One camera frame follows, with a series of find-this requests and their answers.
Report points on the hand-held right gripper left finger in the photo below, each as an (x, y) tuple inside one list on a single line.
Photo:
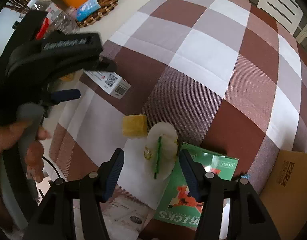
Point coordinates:
[(113, 175)]

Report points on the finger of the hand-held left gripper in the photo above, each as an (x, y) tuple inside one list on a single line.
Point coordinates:
[(107, 65), (67, 95)]

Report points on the white medicine box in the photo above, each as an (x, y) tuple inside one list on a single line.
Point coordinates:
[(111, 82)]

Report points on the yellow wooden box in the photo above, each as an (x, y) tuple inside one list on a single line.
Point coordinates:
[(68, 76)]

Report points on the brown white checkered tablecloth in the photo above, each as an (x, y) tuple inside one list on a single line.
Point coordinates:
[(206, 55)]

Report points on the green toy bricks box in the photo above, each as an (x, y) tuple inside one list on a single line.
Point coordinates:
[(172, 195)]

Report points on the brown cardboard box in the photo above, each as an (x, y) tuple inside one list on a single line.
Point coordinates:
[(288, 205)]

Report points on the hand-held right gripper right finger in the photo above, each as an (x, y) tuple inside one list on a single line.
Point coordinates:
[(191, 177)]

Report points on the cream slatted chair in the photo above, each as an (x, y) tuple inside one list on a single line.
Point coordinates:
[(281, 2)]

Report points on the blue tissue pack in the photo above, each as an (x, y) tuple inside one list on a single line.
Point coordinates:
[(88, 8)]

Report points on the blue plush ball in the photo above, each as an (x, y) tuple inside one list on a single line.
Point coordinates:
[(244, 177)]

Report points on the person's left hand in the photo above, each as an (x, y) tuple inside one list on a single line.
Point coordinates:
[(8, 140)]

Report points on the white printed packet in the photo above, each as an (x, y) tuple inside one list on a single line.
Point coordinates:
[(123, 212)]

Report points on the red plastic item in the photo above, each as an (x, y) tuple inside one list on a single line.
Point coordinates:
[(42, 28)]

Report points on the clear bottle red label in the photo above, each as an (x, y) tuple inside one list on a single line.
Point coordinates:
[(63, 20)]

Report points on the yellow sponge block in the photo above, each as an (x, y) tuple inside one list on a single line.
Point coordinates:
[(133, 126)]

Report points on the woven basket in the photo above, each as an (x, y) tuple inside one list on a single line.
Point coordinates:
[(106, 8)]

